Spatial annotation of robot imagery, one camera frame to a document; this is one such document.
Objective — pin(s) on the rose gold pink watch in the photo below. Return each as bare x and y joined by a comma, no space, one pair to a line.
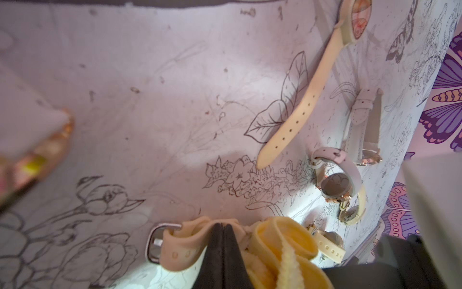
35,137

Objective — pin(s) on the white strap watch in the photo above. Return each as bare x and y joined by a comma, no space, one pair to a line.
363,132

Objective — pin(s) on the pink strap round watch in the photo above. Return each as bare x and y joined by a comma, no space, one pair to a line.
337,177

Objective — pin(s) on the square silver face watch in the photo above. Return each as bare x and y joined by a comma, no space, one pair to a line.
177,246

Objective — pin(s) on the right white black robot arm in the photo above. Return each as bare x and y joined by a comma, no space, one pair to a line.
433,258

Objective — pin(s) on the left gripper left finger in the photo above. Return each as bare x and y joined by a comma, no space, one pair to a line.
211,272

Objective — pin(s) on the yellow cleaning cloth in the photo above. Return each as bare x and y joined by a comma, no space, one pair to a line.
279,256

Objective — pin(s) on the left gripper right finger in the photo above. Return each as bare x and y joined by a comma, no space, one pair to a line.
235,275

